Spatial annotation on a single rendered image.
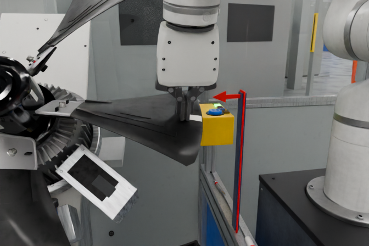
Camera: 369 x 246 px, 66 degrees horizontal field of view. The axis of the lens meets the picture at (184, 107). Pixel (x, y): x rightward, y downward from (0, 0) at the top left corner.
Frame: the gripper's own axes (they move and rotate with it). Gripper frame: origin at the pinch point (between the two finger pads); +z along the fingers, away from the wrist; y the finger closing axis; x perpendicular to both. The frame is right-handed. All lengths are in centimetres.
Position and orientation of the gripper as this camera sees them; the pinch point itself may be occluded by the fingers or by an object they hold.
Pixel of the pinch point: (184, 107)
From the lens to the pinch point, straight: 51.4
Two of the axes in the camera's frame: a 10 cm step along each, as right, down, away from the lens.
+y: -9.9, 0.3, -1.5
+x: 1.5, 5.3, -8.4
